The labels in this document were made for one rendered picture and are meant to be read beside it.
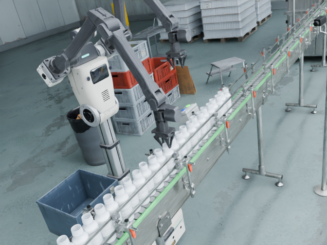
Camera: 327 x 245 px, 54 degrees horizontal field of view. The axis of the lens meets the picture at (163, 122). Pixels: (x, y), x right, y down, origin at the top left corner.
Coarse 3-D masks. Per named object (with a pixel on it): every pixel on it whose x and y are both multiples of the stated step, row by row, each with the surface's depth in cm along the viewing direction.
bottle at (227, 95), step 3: (225, 87) 206; (222, 90) 205; (225, 90) 204; (228, 90) 206; (225, 93) 204; (228, 93) 205; (225, 96) 204; (228, 96) 204; (228, 102) 206; (228, 105) 207; (231, 105) 209; (228, 108) 208; (231, 108) 209; (228, 111) 209; (231, 111) 210
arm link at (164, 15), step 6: (144, 0) 174; (150, 0) 172; (156, 0) 172; (150, 6) 174; (156, 6) 172; (162, 6) 173; (156, 12) 173; (162, 12) 171; (168, 12) 173; (162, 18) 172; (168, 18) 170; (174, 18) 173; (162, 24) 174; (174, 24) 172
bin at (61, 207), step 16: (80, 176) 192; (96, 176) 183; (48, 192) 174; (64, 192) 183; (80, 192) 193; (96, 192) 191; (112, 192) 171; (48, 208) 164; (64, 208) 184; (80, 208) 191; (48, 224) 174; (64, 224) 162; (80, 224) 155
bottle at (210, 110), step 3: (207, 105) 187; (210, 105) 187; (207, 108) 188; (210, 108) 187; (207, 111) 188; (210, 111) 188; (213, 111) 188; (210, 114) 188; (213, 117) 189; (210, 120) 189; (213, 120) 190; (210, 123) 191; (213, 123) 191; (213, 129) 192
